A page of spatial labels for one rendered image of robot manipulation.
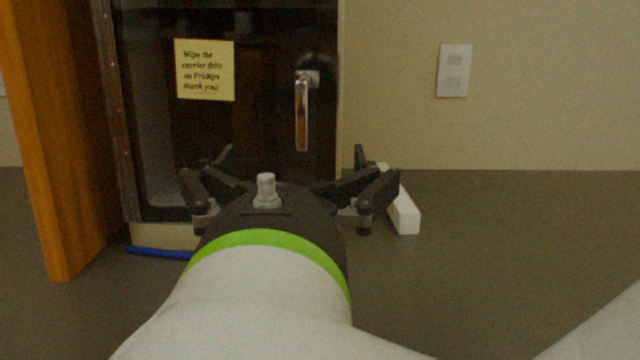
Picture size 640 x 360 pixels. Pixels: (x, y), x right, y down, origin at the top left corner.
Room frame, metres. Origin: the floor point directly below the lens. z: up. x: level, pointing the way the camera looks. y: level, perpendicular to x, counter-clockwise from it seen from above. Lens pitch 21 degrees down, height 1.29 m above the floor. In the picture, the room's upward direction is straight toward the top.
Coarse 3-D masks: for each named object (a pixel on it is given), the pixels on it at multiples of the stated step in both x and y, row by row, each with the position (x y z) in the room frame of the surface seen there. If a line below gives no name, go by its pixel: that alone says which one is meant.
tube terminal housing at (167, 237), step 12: (336, 156) 0.62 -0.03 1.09; (336, 168) 0.62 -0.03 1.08; (132, 228) 0.63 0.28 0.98; (144, 228) 0.63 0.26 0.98; (156, 228) 0.63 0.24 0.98; (168, 228) 0.63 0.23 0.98; (180, 228) 0.63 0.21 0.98; (192, 228) 0.63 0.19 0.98; (132, 240) 0.63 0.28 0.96; (144, 240) 0.63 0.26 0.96; (156, 240) 0.63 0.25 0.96; (168, 240) 0.63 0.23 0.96; (180, 240) 0.63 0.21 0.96; (192, 240) 0.63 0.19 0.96
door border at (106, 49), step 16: (96, 0) 0.62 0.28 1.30; (112, 32) 0.62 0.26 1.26; (96, 48) 0.61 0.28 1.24; (112, 48) 0.62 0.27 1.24; (112, 64) 0.62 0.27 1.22; (112, 80) 0.62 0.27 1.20; (112, 96) 0.62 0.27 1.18; (112, 112) 0.62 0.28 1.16; (112, 128) 0.62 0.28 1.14; (128, 144) 0.62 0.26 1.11; (128, 160) 0.62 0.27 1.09; (128, 176) 0.62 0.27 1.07; (128, 192) 0.62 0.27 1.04; (128, 208) 0.62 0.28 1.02
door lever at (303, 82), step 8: (304, 72) 0.61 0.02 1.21; (296, 80) 0.57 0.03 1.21; (304, 80) 0.57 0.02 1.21; (312, 80) 0.61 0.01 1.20; (296, 88) 0.56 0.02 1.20; (304, 88) 0.56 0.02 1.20; (296, 96) 0.56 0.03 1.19; (304, 96) 0.56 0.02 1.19; (296, 104) 0.56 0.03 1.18; (304, 104) 0.56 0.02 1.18; (296, 112) 0.56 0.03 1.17; (304, 112) 0.56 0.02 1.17; (296, 120) 0.56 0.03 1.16; (304, 120) 0.56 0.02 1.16; (296, 128) 0.56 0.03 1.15; (304, 128) 0.56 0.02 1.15; (296, 136) 0.56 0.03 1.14; (304, 136) 0.56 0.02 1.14; (296, 144) 0.56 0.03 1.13; (304, 144) 0.56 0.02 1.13
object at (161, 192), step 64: (128, 0) 0.62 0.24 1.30; (192, 0) 0.62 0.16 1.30; (256, 0) 0.61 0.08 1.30; (320, 0) 0.61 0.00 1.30; (128, 64) 0.62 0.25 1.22; (256, 64) 0.61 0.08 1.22; (320, 64) 0.61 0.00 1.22; (128, 128) 0.62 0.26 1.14; (192, 128) 0.62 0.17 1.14; (256, 128) 0.61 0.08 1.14; (320, 128) 0.61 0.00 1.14
